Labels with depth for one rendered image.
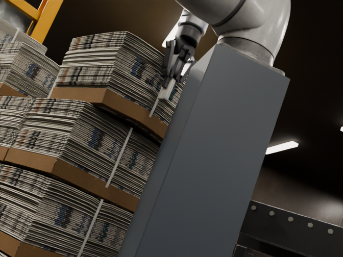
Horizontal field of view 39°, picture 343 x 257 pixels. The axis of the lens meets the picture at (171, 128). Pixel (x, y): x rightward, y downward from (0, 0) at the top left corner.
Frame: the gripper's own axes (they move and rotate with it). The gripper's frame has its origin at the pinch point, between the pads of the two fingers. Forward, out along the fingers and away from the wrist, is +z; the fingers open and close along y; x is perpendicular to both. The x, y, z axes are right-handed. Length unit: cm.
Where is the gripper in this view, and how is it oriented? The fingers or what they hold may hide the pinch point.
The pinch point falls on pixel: (166, 89)
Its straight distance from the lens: 143.6
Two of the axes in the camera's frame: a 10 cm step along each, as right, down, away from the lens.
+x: 6.9, 0.7, -7.2
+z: -3.5, 9.0, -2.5
